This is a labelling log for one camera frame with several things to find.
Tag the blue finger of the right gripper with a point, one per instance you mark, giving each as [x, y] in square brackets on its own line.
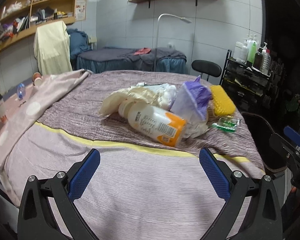
[292, 135]

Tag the white orange plastic bottle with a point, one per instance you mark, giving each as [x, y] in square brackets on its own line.
[154, 122]

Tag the green pump bottle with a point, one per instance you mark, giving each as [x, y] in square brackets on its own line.
[252, 48]

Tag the purple striped bed cover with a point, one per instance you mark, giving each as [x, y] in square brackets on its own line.
[141, 189]

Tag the black metal trolley rack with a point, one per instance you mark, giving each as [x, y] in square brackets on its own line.
[249, 89]

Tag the cream paper bag red print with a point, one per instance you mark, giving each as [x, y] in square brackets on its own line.
[111, 103]

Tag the black round stool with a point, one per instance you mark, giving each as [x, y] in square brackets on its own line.
[206, 67]

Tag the clear ribbed plastic bottle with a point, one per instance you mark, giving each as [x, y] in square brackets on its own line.
[266, 59]

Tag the wall poster red print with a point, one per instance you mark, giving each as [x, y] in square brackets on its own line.
[80, 10]

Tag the white pump bottle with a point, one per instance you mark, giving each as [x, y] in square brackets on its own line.
[244, 52]

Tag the white plastic bag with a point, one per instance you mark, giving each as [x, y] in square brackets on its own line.
[164, 94]

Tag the blue cloth pile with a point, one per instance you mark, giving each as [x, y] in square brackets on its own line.
[78, 42]

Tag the dark brown trash bin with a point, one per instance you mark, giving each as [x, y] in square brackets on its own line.
[261, 131]

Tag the blue grey massage bed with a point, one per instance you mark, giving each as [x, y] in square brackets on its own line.
[110, 58]

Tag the wooden cubby shelf unit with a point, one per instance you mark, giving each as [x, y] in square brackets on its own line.
[21, 18]

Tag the brown paper cup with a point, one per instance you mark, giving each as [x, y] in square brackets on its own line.
[37, 79]

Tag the pink polka dot blanket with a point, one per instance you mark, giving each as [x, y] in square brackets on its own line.
[53, 88]

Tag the red cloth on bed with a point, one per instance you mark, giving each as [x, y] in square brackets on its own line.
[142, 51]

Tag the dark brown bottle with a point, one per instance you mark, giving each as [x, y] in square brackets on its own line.
[258, 59]

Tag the green clear plastic wrapper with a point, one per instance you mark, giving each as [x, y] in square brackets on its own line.
[227, 124]

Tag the blue small water bottle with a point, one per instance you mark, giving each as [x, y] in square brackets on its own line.
[21, 91]

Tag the yellow foam fruit net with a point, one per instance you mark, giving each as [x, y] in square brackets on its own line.
[222, 104]

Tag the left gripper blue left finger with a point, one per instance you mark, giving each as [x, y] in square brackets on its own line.
[81, 173]

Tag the green potted plant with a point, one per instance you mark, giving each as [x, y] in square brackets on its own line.
[294, 104]

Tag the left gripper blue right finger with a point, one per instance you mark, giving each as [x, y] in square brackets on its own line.
[217, 173]

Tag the cream cloth draped chair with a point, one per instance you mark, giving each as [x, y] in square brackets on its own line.
[52, 49]

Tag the purple plastic bag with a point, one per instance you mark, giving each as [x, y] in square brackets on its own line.
[192, 101]

